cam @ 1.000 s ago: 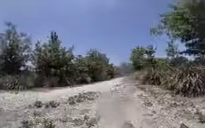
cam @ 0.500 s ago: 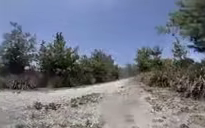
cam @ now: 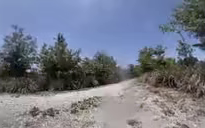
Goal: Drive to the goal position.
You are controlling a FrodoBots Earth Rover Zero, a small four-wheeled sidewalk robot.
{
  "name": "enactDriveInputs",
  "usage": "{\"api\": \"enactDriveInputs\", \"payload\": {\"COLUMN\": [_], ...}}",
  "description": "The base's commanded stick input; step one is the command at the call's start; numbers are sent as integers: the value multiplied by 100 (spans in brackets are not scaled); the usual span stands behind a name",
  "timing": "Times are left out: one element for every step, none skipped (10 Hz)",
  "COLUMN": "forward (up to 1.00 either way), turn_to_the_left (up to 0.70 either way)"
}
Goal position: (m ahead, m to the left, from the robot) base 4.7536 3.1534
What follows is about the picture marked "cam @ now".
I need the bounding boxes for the dry brown grass bank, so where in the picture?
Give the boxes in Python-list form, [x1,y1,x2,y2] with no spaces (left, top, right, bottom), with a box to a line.
[138,63,205,100]

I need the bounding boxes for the overhanging green tree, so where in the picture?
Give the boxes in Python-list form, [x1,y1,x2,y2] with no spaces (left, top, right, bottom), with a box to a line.
[159,0,205,52]

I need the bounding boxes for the green trees behind grass bank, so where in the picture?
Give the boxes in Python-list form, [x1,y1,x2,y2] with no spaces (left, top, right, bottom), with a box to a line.
[128,40,205,78]

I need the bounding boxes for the pale stony dirt path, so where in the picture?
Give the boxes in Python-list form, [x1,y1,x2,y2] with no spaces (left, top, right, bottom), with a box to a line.
[0,78,205,128]

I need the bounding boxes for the row of green trees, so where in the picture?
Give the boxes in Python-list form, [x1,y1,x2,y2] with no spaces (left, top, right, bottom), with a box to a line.
[0,24,131,94]

